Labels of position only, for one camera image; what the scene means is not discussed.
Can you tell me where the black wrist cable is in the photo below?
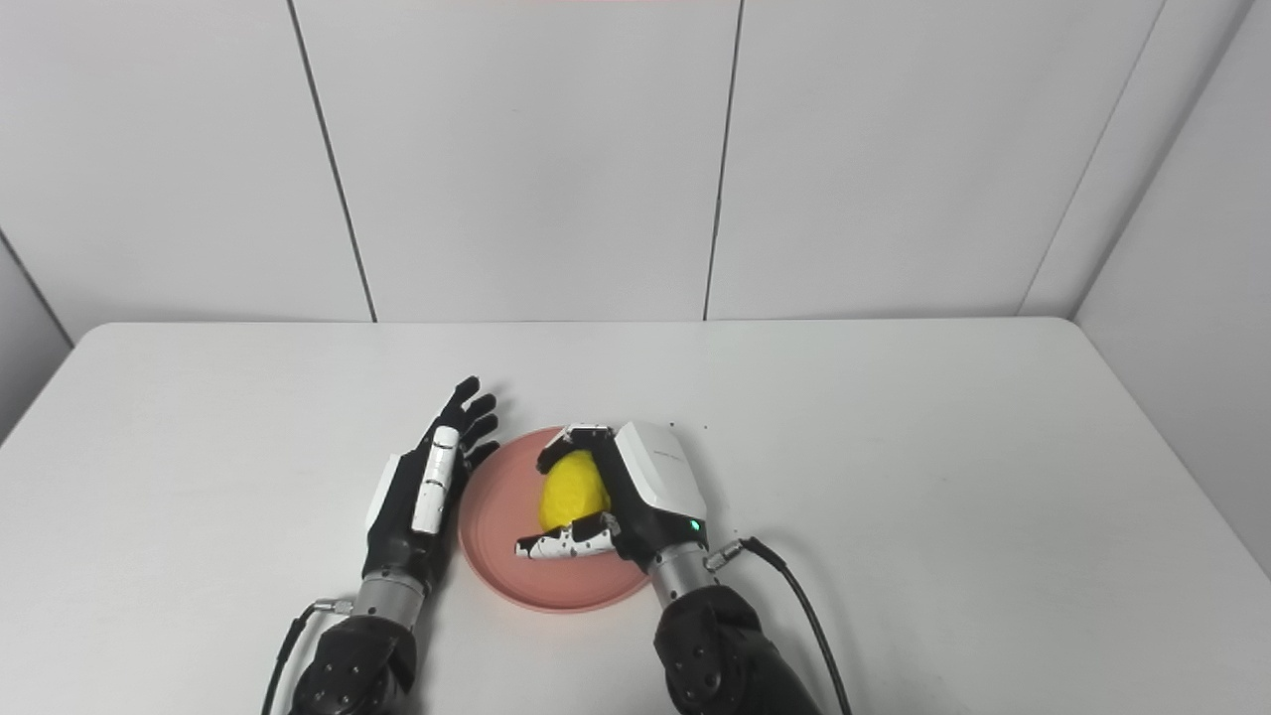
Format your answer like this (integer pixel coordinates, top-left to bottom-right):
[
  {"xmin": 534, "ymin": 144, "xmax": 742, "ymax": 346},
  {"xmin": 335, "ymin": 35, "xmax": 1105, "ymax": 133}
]
[
  {"xmin": 703, "ymin": 536, "xmax": 855, "ymax": 715},
  {"xmin": 260, "ymin": 598, "xmax": 356, "ymax": 715}
]

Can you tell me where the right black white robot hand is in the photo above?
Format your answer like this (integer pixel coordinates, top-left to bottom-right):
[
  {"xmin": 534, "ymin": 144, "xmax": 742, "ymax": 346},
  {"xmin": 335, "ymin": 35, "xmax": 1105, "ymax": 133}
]
[{"xmin": 514, "ymin": 421, "xmax": 710, "ymax": 579}]

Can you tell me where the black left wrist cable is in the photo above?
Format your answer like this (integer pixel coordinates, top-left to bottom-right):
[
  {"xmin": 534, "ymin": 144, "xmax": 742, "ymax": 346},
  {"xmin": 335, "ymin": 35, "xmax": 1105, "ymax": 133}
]
[{"xmin": 260, "ymin": 598, "xmax": 356, "ymax": 715}]

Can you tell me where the yellow lemon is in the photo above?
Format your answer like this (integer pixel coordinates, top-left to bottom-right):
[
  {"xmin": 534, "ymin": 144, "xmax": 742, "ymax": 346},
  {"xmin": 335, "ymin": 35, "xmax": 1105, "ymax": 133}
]
[{"xmin": 538, "ymin": 450, "xmax": 613, "ymax": 531}]

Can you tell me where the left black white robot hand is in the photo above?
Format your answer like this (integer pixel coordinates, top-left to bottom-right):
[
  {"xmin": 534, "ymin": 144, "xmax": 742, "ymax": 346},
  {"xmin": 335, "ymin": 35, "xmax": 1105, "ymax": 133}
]
[{"xmin": 361, "ymin": 375, "xmax": 501, "ymax": 595}]

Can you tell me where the pink round plate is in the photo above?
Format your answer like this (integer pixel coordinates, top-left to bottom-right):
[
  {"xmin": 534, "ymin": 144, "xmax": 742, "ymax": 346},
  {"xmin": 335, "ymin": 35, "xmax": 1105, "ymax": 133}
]
[{"xmin": 458, "ymin": 427, "xmax": 652, "ymax": 614}]

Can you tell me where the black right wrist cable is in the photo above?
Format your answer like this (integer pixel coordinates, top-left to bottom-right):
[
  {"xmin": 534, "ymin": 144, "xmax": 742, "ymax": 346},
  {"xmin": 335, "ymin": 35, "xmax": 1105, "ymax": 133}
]
[{"xmin": 703, "ymin": 536, "xmax": 855, "ymax": 715}]

